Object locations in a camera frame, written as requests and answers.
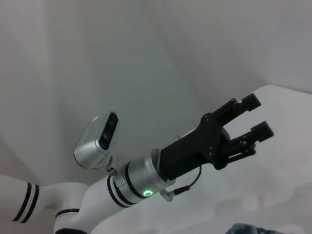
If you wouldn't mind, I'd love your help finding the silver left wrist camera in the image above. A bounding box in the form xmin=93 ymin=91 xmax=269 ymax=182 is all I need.
xmin=74 ymin=111 xmax=119 ymax=171

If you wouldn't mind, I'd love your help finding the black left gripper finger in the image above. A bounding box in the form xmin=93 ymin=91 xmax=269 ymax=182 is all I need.
xmin=211 ymin=93 xmax=262 ymax=122
xmin=219 ymin=120 xmax=275 ymax=169

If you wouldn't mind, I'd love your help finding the black wrist cable with plug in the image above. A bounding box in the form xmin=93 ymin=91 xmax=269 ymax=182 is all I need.
xmin=159 ymin=165 xmax=203 ymax=202

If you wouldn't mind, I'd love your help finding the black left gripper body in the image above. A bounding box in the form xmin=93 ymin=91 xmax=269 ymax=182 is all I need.
xmin=158 ymin=112 xmax=235 ymax=181

